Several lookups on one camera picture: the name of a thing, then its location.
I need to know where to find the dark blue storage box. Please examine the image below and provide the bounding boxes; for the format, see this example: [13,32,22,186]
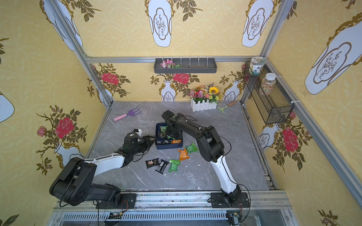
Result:
[156,123,183,150]

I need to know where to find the black cookie packet with picture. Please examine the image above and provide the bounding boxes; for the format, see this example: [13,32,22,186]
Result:
[145,158,160,169]

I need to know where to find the green cookie packet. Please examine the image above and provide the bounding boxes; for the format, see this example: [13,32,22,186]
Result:
[169,159,181,173]
[185,143,199,153]

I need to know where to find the orange cookie packet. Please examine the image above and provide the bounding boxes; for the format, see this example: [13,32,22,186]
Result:
[178,149,190,161]
[171,139,183,144]

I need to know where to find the black cookie packet barcode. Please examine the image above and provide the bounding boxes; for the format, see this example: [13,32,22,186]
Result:
[155,160,169,174]

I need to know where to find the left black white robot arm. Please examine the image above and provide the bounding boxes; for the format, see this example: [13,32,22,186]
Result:
[49,130,156,209]

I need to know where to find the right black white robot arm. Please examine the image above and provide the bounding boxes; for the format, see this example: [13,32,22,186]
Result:
[162,110,242,207]

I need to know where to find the orange cookie packet in box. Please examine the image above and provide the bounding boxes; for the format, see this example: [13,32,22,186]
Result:
[171,139,183,144]

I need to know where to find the pink purple toy rake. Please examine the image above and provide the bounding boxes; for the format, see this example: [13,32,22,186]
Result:
[114,107,141,121]

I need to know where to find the white fence flower pot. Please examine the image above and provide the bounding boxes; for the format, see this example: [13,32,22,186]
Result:
[188,85,220,112]

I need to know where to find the green toy garden shovel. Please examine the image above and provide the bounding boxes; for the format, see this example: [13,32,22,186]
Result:
[217,101,236,113]

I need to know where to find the pink flowers in tray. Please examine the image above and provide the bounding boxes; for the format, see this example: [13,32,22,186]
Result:
[160,59,181,68]

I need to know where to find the small circuit board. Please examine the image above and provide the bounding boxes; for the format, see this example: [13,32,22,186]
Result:
[107,212,123,220]

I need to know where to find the clear white lid jar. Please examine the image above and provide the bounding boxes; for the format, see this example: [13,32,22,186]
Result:
[259,73,276,96]

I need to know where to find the white lid patterned jar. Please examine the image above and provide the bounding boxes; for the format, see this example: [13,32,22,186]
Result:
[249,56,266,76]

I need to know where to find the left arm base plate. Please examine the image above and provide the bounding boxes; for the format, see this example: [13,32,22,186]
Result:
[96,193,137,210]

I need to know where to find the grey wall shelf tray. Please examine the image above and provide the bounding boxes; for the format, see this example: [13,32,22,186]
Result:
[154,57,218,74]

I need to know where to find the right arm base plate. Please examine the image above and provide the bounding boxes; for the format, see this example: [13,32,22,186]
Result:
[207,193,250,208]

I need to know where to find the black wire mesh basket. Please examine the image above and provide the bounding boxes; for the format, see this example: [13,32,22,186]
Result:
[243,62,294,124]

